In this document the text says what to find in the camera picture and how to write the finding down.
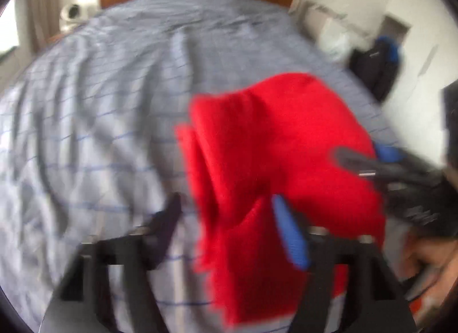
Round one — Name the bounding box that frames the person's right hand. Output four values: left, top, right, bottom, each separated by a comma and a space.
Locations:
401, 237, 458, 288

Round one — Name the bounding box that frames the white wardrobe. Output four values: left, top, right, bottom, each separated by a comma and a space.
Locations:
379, 0, 458, 166

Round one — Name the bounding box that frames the red sweater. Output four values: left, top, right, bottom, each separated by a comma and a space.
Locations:
175, 72, 387, 330

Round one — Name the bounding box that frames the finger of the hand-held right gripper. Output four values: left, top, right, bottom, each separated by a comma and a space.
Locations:
333, 146, 441, 190
374, 143, 431, 172

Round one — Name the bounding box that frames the white round fan heater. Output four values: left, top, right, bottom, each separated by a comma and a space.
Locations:
59, 3, 85, 31

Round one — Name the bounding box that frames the white plastic bag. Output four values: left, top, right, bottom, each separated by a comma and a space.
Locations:
319, 27, 350, 61

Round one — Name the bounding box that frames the blue garment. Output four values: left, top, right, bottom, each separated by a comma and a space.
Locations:
377, 35, 400, 64

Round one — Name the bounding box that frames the beige curtain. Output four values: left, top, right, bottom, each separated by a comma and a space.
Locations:
27, 0, 61, 55

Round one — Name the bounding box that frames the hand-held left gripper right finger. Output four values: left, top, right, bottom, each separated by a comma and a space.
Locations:
272, 195, 419, 333

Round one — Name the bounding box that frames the grey checked duvet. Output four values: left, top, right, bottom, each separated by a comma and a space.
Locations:
0, 0, 398, 333

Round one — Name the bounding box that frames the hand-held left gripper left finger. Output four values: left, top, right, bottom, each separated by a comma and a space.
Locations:
39, 193, 183, 333

